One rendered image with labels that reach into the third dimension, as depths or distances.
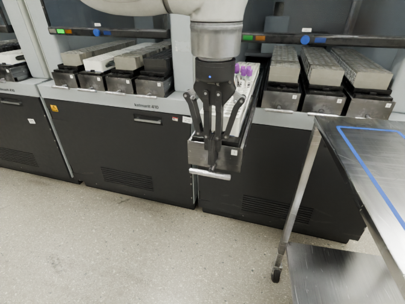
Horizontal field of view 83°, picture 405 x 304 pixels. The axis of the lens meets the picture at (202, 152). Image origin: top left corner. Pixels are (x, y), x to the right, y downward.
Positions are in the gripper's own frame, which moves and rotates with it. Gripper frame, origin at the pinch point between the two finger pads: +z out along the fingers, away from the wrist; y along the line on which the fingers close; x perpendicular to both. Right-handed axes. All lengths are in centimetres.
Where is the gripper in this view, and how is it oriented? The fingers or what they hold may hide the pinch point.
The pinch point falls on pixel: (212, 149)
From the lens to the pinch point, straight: 53.5
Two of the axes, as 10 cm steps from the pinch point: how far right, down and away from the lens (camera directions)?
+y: -9.6, -1.5, 2.4
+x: -2.8, 5.2, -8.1
